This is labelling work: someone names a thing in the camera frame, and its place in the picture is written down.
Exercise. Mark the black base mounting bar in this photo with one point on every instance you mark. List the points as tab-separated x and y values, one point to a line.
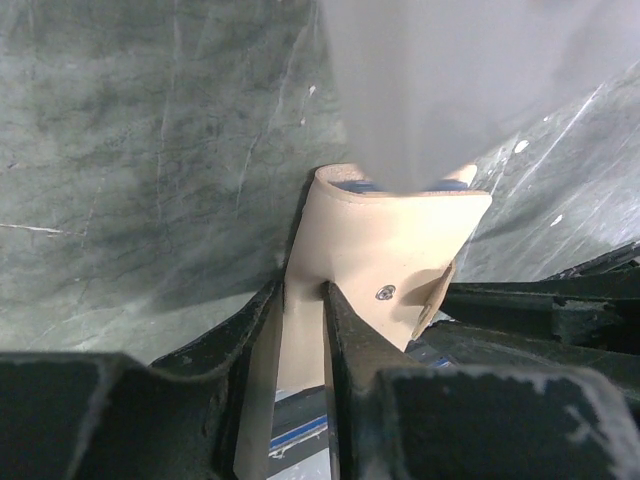
299	429

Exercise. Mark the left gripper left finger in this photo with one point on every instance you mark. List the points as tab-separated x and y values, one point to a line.
203	411

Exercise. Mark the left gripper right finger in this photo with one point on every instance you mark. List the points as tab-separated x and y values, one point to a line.
391	417

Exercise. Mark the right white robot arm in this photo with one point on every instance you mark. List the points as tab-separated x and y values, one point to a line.
501	139

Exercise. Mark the beige card holder wallet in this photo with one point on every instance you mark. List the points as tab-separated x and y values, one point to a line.
392	257

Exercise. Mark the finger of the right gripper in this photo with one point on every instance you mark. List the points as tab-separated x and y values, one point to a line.
592	303
484	346

